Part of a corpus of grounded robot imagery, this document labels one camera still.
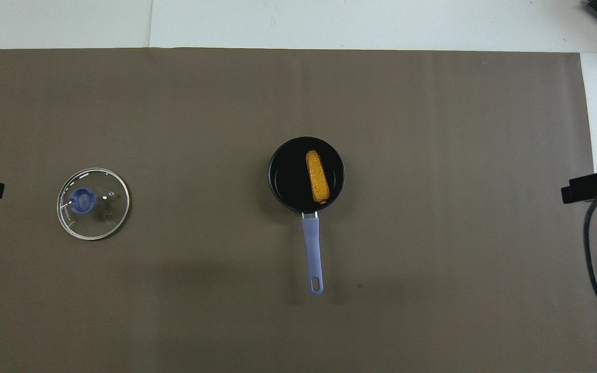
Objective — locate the yellow toy corn cob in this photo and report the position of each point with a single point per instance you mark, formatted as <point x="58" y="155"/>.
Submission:
<point x="317" y="176"/>

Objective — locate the glass lid with purple knob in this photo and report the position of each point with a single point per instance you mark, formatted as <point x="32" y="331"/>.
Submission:
<point x="101" y="217"/>

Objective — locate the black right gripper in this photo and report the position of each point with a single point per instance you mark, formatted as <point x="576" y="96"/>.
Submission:
<point x="591" y="186"/>

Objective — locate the brown table mat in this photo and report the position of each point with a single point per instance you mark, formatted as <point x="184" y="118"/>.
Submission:
<point x="200" y="285"/>

